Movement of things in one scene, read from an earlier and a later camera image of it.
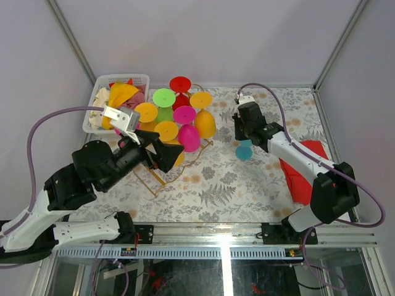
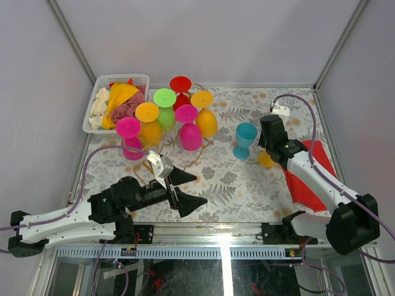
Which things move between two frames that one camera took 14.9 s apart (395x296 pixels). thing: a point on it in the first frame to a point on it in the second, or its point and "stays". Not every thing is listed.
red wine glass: [180, 84] stays
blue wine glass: [244, 151] stays
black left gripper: [168, 153] to [188, 203]
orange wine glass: [168, 132] to [265, 159]
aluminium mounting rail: [233, 242] stays
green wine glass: [164, 98] stays
